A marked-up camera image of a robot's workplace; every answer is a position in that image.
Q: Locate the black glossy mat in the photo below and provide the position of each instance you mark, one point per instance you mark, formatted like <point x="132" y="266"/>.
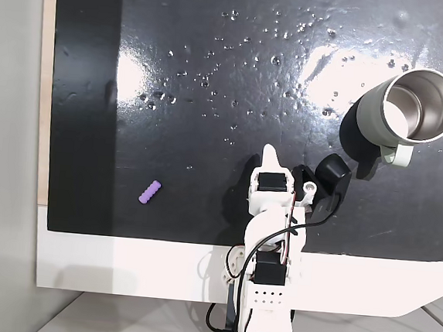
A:
<point x="191" y="151"/>

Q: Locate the grey steel-lined mug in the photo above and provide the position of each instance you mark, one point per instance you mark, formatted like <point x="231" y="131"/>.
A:
<point x="369" y="113"/>

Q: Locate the purple ribbed pen grip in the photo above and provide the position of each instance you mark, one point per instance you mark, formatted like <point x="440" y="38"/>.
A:
<point x="149" y="192"/>

